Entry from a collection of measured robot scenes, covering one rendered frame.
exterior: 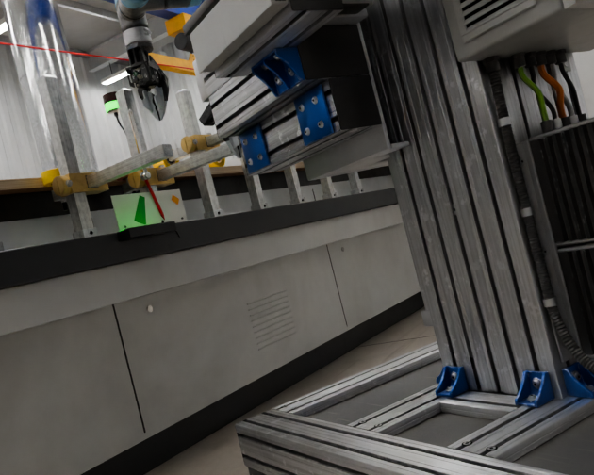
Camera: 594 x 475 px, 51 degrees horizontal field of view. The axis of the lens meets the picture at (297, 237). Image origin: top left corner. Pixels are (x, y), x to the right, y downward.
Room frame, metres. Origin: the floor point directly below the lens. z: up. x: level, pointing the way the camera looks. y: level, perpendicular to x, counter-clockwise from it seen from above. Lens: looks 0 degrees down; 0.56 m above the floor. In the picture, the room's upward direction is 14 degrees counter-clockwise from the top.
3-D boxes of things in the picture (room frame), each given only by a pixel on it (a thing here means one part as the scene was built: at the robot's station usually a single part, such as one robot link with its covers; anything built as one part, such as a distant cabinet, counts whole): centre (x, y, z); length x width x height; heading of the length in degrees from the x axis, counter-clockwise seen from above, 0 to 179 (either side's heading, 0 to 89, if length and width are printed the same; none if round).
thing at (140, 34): (1.77, 0.30, 1.23); 0.08 x 0.08 x 0.05
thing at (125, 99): (1.80, 0.38, 0.87); 0.03 x 0.03 x 0.48; 56
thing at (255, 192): (2.22, 0.10, 0.89); 0.03 x 0.03 x 0.48; 56
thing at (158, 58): (6.78, 0.62, 2.65); 1.70 x 0.09 x 0.32; 151
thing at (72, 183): (1.61, 0.51, 0.84); 0.13 x 0.06 x 0.05; 146
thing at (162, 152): (1.58, 0.42, 0.84); 0.43 x 0.03 x 0.04; 56
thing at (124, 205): (1.76, 0.38, 0.75); 0.26 x 0.01 x 0.10; 146
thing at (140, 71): (1.76, 0.30, 1.15); 0.09 x 0.08 x 0.12; 166
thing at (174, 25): (6.78, 0.62, 2.95); 0.34 x 0.26 x 0.49; 151
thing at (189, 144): (2.03, 0.23, 0.95); 0.13 x 0.06 x 0.05; 146
